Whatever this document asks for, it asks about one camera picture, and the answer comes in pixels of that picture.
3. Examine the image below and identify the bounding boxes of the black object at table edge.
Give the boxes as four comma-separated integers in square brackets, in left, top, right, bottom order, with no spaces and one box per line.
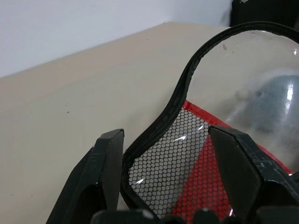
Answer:
[230,0,299,27]

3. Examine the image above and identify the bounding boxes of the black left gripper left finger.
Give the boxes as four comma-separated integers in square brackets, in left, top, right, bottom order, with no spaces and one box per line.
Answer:
[46,128,125,224]

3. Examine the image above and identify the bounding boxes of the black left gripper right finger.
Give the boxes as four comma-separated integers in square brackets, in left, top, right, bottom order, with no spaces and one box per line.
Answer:
[207,125,299,224]

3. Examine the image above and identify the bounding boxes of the clear red paddle case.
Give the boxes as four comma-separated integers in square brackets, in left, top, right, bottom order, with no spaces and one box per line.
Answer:
[120,21,299,219]

